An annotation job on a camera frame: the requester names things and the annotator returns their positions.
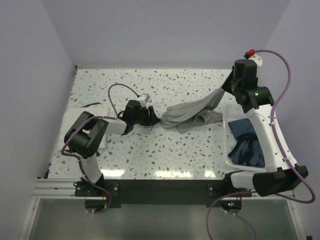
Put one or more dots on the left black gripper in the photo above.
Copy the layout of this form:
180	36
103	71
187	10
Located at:
151	119

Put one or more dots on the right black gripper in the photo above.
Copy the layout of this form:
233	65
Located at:
226	86

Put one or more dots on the grey tank top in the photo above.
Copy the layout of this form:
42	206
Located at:
187	115

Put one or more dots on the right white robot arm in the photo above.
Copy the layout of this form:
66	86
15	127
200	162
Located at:
282	172

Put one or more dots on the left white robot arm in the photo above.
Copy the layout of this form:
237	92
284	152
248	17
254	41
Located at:
84	137

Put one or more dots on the dark blue tank tops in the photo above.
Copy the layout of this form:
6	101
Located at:
247	151

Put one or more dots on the white folded tank top stack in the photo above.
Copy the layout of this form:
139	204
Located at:
71	115

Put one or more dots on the white plastic basket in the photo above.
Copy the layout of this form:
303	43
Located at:
233	112

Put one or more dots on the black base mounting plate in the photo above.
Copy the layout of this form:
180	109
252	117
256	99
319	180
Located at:
120	192

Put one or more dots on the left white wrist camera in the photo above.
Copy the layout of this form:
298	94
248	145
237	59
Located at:
144	98

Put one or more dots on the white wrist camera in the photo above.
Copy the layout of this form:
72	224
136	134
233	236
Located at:
252	55
144	98

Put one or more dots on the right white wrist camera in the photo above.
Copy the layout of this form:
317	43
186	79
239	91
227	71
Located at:
252	55

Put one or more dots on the aluminium front rail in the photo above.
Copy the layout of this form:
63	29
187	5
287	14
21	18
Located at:
54	188

